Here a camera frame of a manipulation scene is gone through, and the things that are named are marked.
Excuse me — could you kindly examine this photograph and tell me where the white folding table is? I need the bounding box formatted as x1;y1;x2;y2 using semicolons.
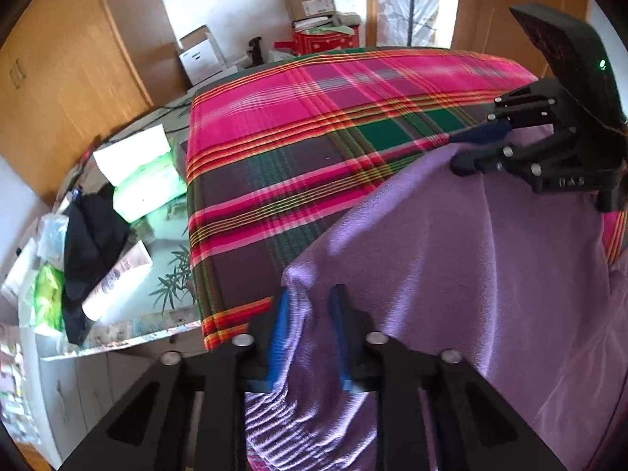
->
20;96;200;360

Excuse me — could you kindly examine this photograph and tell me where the white paper stack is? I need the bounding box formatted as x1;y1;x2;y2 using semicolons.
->
94;124;170;186

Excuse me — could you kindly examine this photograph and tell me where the cardboard box with label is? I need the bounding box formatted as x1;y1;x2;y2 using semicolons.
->
283;0;336;22

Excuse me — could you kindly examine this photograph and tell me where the black spray bottle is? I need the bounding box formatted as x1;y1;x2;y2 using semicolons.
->
247;36;264;68

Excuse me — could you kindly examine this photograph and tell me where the white small box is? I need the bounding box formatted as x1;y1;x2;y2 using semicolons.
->
179;24;226;85

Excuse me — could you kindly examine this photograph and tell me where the purple fleece garment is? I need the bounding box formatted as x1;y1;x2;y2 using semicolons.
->
246;144;627;470

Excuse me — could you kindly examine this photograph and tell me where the wooden wardrobe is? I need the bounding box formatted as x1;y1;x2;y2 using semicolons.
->
1;0;190;204

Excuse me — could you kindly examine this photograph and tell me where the white tube bottle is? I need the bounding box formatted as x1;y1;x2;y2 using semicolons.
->
82;241;153;322

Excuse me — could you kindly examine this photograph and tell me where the black cloth on table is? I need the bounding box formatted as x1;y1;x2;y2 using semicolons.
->
62;182;130;345

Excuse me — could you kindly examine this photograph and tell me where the curtain with cartoon prints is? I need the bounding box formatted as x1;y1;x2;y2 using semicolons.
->
377;0;438;47

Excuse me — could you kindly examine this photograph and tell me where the green tissue pack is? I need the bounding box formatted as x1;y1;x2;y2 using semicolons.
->
18;264;64;337

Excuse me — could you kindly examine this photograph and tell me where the pink plaid bed cover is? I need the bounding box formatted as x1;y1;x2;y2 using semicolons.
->
185;47;628;352

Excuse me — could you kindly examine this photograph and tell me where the wooden door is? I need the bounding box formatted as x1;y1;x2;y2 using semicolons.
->
451;0;589;78

